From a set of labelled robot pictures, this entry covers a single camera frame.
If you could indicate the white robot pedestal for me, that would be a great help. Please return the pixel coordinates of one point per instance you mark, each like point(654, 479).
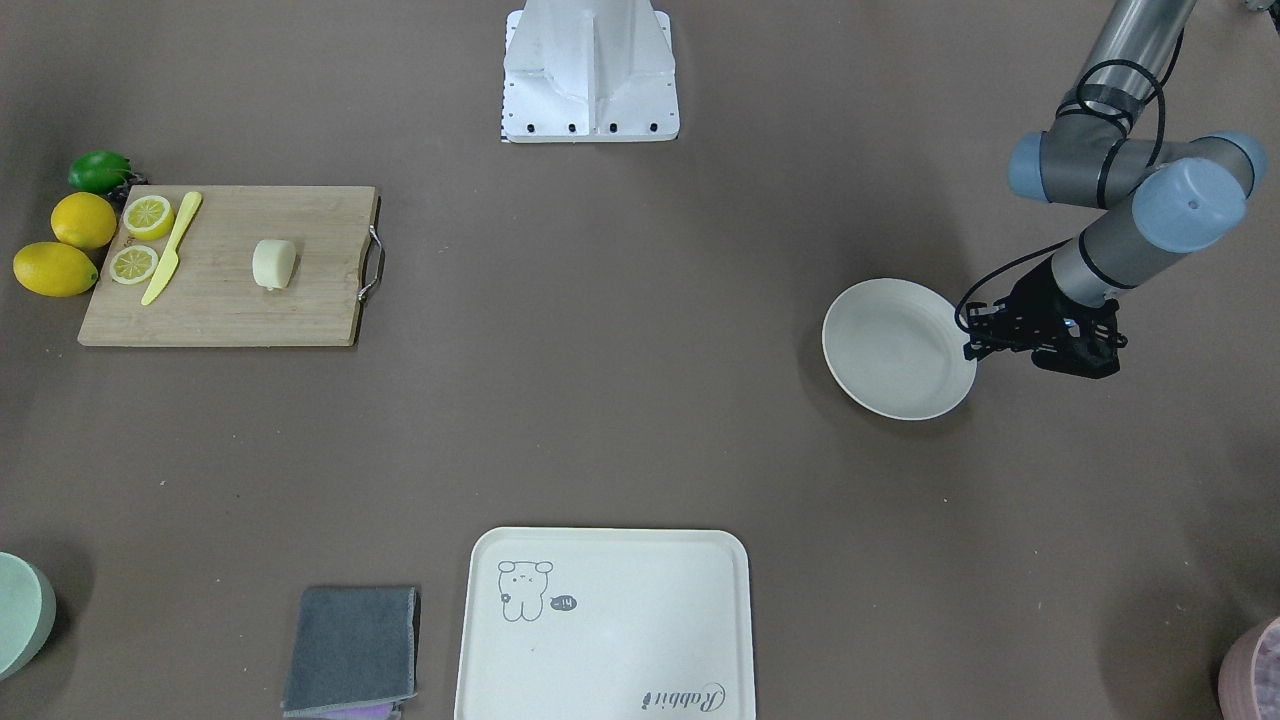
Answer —
point(589, 71)

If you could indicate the cream rabbit tray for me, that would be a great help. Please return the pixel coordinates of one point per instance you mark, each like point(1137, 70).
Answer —
point(603, 623)

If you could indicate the yellow plastic knife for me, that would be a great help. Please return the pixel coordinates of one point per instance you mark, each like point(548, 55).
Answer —
point(169, 261)

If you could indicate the white steamed bun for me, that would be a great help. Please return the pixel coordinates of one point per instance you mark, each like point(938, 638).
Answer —
point(272, 264)

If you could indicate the green lime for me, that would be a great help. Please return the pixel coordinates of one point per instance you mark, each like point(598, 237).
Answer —
point(99, 172)

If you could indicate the pink bowl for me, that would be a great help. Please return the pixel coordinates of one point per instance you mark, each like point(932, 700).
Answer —
point(1248, 683)

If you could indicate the bamboo cutting board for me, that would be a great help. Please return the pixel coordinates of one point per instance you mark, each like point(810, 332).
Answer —
point(213, 300)

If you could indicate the cream round plate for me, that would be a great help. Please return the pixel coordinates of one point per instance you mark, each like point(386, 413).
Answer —
point(893, 348)

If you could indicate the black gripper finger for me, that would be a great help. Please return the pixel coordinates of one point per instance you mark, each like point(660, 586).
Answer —
point(979, 324)

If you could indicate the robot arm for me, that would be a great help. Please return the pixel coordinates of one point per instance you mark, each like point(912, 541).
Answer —
point(1160, 200)

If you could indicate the green bowl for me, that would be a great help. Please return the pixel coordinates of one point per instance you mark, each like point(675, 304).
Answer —
point(28, 611)

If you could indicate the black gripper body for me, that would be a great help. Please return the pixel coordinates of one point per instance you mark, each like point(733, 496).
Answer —
point(1033, 301)

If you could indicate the lemon half slice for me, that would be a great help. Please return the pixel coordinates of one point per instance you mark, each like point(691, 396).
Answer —
point(133, 265)
point(149, 218)

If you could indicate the whole yellow lemon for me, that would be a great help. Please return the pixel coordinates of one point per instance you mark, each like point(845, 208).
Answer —
point(84, 220)
point(54, 269)

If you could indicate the grey folded cloth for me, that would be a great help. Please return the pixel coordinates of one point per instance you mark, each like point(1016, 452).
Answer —
point(354, 653)

